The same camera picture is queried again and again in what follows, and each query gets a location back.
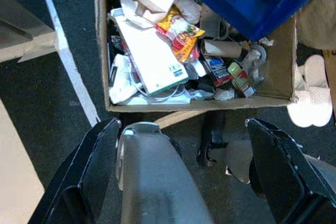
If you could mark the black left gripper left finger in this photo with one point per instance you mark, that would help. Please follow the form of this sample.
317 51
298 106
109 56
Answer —
78 171

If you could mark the small green capped bottle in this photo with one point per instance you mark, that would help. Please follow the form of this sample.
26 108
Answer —
240 78

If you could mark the silver robot leg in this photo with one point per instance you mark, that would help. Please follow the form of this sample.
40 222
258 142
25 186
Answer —
157 176

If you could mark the open cardboard box red print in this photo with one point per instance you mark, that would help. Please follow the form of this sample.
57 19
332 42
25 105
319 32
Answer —
278 72

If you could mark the white slipper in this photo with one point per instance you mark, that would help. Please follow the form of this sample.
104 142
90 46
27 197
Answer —
315 72
312 108

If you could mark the large dark floor carpet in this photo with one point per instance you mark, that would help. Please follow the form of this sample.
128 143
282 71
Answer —
39 90

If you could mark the blue plastic tray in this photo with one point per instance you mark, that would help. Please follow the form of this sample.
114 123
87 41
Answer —
249 1

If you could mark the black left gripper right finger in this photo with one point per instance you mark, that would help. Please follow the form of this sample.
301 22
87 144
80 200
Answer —
283 166

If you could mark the white carton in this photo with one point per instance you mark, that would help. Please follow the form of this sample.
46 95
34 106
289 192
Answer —
152 58

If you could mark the olive woven sack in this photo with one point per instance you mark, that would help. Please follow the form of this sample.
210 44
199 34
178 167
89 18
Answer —
317 16

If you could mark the small beige roll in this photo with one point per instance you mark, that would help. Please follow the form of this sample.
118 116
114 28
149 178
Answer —
220 48

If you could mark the small red blue carton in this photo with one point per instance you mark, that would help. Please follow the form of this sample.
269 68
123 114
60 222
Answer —
219 70

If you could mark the grey plastic bracket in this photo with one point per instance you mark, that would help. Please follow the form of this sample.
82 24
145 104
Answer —
256 61

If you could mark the yellow snack wrapper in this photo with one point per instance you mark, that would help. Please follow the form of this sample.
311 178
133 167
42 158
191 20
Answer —
183 37

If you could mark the crumpled white tissue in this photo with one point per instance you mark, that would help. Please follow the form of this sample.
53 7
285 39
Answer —
224 94
190 10

